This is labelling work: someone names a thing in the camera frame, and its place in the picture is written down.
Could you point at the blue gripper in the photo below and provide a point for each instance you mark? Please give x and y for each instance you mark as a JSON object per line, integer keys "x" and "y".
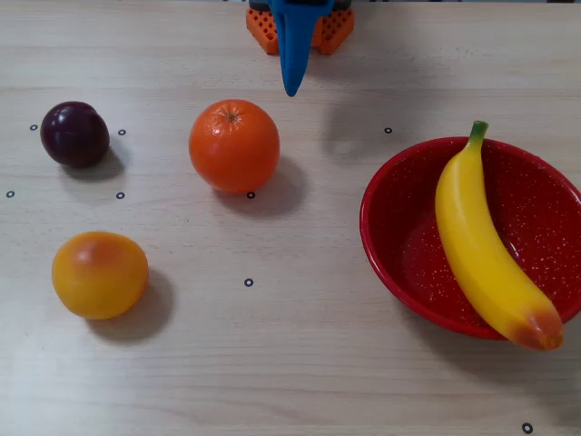
{"x": 294, "y": 32}

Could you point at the yellow toy banana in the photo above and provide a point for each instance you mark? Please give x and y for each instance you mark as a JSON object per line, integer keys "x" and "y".
{"x": 481, "y": 254}

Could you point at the red speckled enamel bowl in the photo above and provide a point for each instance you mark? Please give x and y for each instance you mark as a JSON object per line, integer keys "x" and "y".
{"x": 399, "y": 218}

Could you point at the orange fruit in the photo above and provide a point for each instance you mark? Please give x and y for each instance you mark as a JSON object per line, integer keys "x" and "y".
{"x": 233, "y": 147}

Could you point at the dark purple plum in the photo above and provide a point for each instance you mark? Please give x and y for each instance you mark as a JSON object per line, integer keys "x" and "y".
{"x": 75, "y": 135}

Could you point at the yellow orange peach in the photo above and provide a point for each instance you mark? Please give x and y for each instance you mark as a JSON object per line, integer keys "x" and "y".
{"x": 100, "y": 275}

